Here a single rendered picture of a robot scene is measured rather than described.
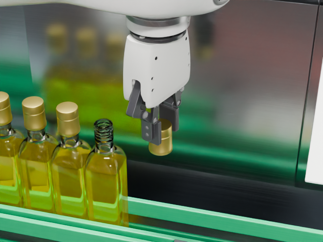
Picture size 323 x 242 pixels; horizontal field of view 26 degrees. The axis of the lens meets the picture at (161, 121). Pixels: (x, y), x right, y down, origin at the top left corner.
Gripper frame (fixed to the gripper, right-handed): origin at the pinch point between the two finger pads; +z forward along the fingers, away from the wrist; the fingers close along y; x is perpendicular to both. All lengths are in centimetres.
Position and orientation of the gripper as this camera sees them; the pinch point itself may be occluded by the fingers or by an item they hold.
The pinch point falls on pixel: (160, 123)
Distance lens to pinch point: 101.1
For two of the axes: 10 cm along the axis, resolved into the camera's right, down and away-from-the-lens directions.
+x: 8.0, 3.2, -5.1
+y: -6.0, 4.6, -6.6
